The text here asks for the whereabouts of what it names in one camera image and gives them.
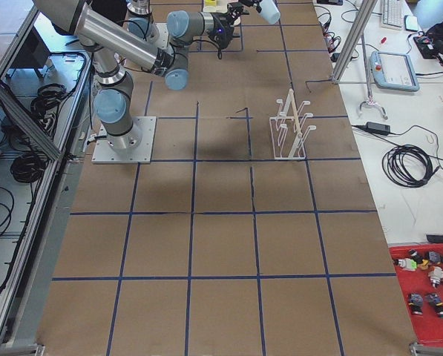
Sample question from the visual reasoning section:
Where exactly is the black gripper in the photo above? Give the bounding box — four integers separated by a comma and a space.
214, 0, 261, 47

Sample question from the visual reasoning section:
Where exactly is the light blue plastic cup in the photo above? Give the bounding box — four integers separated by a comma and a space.
257, 0, 280, 24

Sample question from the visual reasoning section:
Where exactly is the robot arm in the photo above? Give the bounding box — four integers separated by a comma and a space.
34, 1, 188, 151
165, 1, 267, 90

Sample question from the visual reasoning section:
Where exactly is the metal reacher grabber tool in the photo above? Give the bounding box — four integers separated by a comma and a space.
357, 33, 389, 120

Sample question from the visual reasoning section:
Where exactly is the white keyboard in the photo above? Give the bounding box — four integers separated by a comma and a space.
380, 0, 404, 30

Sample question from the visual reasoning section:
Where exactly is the teach pendant tablet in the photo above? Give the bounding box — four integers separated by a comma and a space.
370, 51, 420, 92

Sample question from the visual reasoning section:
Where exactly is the black smartphone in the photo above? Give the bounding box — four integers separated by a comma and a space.
404, 15, 420, 32

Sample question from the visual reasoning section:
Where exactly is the black power adapter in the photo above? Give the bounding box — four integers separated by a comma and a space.
365, 122, 391, 136

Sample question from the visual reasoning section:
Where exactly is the red parts tray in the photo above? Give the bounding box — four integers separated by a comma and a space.
390, 244, 443, 347

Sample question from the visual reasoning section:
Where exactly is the white wire cup rack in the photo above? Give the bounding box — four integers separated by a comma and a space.
269, 89, 316, 160

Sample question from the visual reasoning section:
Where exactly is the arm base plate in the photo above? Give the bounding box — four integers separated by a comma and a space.
92, 116, 157, 164

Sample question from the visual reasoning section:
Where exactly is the coiled black cable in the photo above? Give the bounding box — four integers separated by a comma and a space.
381, 145, 441, 188

